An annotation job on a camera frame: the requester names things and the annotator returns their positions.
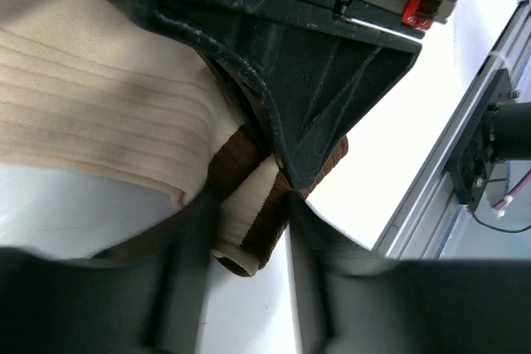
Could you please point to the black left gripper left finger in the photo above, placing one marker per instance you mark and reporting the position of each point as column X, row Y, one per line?
column 143, row 295

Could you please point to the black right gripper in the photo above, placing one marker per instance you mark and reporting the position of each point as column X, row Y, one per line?
column 316, row 66

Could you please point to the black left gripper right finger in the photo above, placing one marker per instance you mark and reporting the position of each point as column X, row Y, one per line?
column 352, row 300

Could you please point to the cream brown striped sock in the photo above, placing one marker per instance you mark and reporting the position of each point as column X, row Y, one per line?
column 83, row 88

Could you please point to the aluminium frame rail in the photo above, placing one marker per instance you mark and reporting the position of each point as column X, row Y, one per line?
column 423, row 221

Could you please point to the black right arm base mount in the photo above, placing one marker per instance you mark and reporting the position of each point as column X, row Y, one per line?
column 498, row 130

